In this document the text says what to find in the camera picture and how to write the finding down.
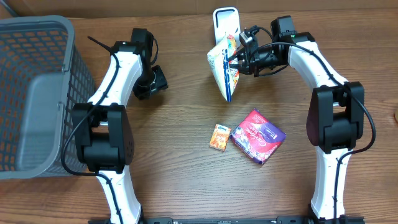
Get yellow snack bag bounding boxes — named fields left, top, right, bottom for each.
left=207, top=35, right=239, bottom=102

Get red purple pad package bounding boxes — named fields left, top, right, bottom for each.
left=231, top=109, right=286, bottom=165

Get orange tissue packet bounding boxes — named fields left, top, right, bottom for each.
left=209, top=124, right=231, bottom=152

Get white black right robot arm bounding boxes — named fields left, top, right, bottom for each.
left=235, top=16, right=364, bottom=223

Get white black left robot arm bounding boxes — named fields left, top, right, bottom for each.
left=62, top=28, right=168, bottom=223

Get white barcode scanner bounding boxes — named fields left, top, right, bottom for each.
left=213, top=7, right=241, bottom=48

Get gray plastic shopping basket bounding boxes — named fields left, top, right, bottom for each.
left=1, top=16, right=95, bottom=180

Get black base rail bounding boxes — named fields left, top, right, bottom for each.
left=88, top=216, right=366, bottom=224

